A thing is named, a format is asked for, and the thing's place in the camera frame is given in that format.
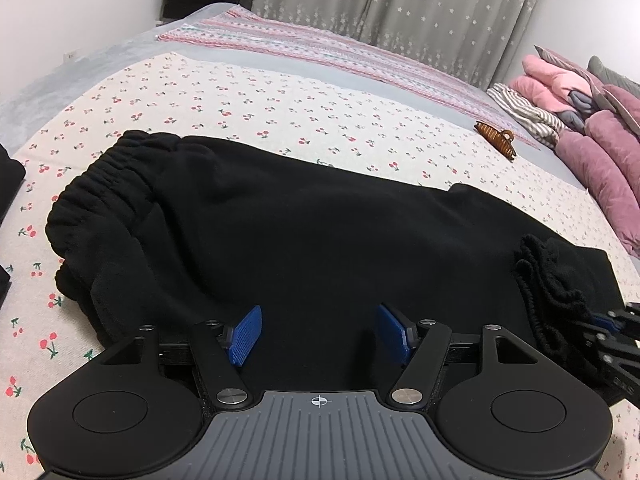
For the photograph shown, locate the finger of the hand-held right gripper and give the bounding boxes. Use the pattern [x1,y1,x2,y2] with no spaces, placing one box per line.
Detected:
[582,332,640,403]
[590,302,640,337]

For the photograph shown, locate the pink striped blanket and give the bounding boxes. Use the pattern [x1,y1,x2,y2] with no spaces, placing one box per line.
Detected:
[157,7,543,151]

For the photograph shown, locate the grey pillow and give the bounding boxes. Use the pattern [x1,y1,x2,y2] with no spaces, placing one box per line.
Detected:
[587,55,640,90]

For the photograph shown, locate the brown hair clip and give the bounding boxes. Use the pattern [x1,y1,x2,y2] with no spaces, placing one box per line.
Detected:
[474,121,517,162]

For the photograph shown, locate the striped folded cloth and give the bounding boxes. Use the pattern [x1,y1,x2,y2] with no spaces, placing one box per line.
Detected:
[486,83,563,148]

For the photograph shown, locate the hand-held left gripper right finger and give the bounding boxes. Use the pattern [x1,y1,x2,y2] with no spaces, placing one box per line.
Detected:
[376,302,538,407]

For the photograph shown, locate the pink fleece garment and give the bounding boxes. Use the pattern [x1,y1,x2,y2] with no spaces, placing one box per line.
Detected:
[510,55,596,116]

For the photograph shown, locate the black pants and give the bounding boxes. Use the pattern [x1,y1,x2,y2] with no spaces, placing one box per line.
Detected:
[45,130,628,393]

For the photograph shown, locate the pink velvet folded quilt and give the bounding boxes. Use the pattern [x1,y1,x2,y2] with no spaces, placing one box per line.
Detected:
[555,47,640,258]

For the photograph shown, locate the cherry print bed sheet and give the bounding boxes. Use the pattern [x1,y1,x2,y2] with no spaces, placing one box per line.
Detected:
[0,50,640,480]

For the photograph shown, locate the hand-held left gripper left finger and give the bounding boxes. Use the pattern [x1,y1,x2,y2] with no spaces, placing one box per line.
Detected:
[102,305,263,408]

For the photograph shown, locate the grey folded garment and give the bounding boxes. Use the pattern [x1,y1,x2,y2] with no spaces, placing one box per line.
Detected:
[557,89,599,132]

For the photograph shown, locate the grey star print curtain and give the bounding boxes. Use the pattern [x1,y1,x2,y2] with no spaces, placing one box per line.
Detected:
[250,0,551,91]

